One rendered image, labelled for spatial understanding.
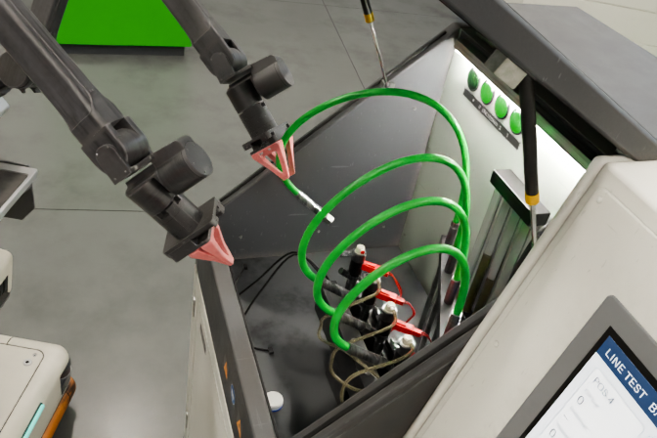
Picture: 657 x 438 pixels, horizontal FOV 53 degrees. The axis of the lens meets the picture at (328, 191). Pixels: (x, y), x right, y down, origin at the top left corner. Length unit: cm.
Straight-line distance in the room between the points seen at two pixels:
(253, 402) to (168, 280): 165
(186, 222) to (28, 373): 124
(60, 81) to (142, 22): 354
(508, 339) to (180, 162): 52
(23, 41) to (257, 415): 70
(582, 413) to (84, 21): 403
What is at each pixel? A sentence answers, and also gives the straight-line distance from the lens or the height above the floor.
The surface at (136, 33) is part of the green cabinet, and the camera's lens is 457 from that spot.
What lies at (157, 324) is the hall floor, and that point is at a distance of 265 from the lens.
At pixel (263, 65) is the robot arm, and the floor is 140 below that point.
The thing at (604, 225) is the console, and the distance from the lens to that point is 87.
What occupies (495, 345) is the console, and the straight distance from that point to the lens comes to 98.
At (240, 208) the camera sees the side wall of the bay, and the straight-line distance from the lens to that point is 157.
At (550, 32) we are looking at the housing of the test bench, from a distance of 147.
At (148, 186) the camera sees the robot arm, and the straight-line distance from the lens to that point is 99.
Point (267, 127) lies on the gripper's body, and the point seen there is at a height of 129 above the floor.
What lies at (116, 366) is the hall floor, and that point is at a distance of 252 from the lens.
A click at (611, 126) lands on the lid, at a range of 86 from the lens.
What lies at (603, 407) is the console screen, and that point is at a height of 135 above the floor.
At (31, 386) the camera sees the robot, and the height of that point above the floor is 28.
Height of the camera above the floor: 192
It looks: 34 degrees down
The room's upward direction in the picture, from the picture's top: 11 degrees clockwise
